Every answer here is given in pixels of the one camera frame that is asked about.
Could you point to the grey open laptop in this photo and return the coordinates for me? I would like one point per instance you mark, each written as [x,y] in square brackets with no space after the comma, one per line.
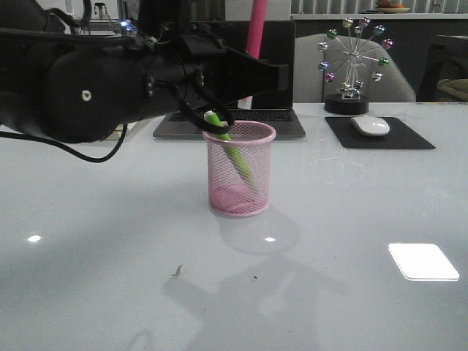
[274,108]

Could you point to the black mouse pad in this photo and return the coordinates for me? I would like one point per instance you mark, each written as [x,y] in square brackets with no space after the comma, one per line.
[400,136]

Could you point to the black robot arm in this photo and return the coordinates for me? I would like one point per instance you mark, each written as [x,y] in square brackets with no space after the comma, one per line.
[79,88]

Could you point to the pink mesh pen holder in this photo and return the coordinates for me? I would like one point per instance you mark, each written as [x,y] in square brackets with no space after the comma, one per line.
[228,194]

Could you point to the green highlighter pen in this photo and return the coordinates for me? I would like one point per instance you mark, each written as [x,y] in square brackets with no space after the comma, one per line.
[233,153]

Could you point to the ferris wheel desk toy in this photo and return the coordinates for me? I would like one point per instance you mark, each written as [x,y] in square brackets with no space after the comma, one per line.
[352,54]

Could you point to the white computer mouse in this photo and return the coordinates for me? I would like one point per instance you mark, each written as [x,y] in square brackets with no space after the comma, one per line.
[370,126]

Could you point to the pink highlighter pen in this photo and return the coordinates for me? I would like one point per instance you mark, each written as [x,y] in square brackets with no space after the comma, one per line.
[256,25]

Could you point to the fruit bowl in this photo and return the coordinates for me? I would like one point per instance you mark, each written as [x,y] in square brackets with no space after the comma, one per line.
[391,7]

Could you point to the grey armchair right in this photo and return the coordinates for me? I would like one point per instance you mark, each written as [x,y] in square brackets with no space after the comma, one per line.
[380,84]

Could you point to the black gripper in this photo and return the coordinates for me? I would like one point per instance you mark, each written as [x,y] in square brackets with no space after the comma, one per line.
[182,64]

